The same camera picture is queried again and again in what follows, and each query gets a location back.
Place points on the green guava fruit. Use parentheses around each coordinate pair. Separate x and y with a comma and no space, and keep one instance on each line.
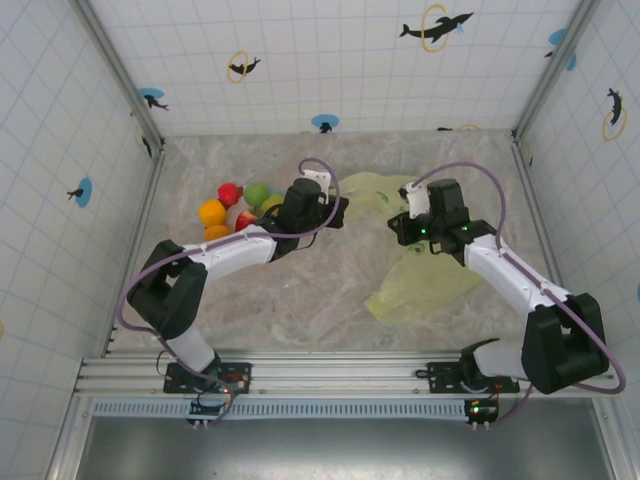
(256,194)

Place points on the round red fruit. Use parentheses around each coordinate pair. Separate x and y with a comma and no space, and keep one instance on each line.
(229,194)

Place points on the yellow translucent plastic bag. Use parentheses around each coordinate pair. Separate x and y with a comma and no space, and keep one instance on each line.
(415,292)

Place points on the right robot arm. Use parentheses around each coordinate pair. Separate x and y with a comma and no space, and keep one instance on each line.
(492,275)

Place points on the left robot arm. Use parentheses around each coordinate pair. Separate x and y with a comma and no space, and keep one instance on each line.
(235,257)

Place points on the yellow-green fruit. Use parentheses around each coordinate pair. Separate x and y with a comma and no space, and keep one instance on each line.
(272,204)

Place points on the dolphin blue circle sticker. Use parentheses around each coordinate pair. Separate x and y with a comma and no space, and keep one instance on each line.
(325,121)
(557,37)
(150,95)
(86,192)

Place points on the green circuit board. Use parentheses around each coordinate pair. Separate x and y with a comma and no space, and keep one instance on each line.
(235,382)

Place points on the black controller box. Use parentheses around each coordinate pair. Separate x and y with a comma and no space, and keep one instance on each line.
(481,411)
(205,411)

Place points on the grey metal panel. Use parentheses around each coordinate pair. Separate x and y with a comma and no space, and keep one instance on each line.
(350,450)

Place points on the aluminium side rail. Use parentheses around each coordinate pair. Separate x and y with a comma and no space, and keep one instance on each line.
(137,250)
(537,210)

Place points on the aluminium frame post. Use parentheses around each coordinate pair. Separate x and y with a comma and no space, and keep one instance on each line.
(555,70)
(120,75)

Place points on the aluminium mounting rail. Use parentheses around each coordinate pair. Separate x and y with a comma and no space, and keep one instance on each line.
(340,375)

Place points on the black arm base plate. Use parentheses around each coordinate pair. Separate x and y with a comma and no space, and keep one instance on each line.
(442,378)
(175,384)

